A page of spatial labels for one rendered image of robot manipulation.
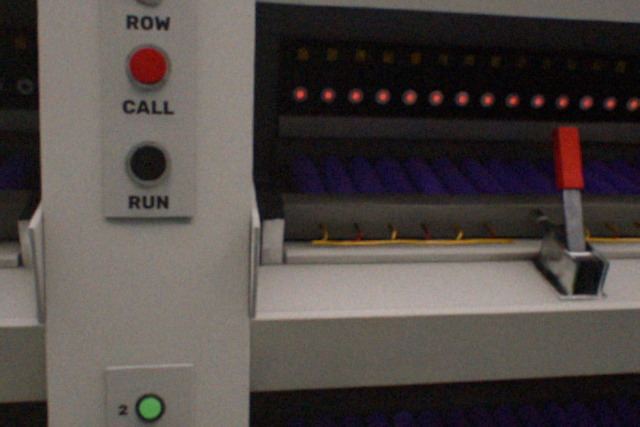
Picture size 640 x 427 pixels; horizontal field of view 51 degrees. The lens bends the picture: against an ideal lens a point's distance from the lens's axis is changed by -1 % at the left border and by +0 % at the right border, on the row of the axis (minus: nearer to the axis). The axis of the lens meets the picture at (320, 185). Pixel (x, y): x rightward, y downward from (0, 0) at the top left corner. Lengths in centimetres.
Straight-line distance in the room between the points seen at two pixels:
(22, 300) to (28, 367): 3
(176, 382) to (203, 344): 2
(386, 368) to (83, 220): 17
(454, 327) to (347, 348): 6
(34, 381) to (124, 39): 17
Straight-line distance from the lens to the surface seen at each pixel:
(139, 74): 31
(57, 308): 34
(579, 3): 38
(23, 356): 35
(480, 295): 38
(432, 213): 41
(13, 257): 38
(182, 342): 34
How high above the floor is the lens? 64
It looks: 7 degrees down
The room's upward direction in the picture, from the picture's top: 2 degrees clockwise
